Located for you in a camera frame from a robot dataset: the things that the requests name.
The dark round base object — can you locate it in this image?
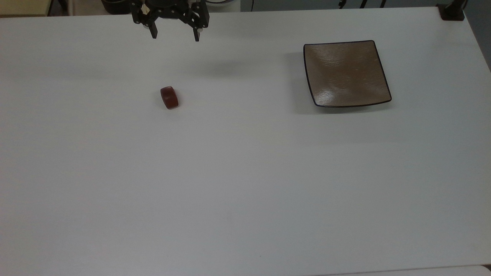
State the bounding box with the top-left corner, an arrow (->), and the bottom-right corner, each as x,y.
101,0 -> 133,15

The small round red-brown food item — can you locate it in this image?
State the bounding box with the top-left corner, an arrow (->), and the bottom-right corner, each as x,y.
160,86 -> 180,110

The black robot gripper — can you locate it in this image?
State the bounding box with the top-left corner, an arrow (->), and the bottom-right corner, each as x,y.
131,0 -> 210,42

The black table clamp mount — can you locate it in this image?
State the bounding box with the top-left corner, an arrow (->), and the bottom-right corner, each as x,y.
437,0 -> 468,21

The beige box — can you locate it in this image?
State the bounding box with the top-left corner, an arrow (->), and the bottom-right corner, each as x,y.
0,0 -> 53,17

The square brown ceramic plate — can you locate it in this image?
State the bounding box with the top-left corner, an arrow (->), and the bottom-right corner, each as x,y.
303,40 -> 392,108

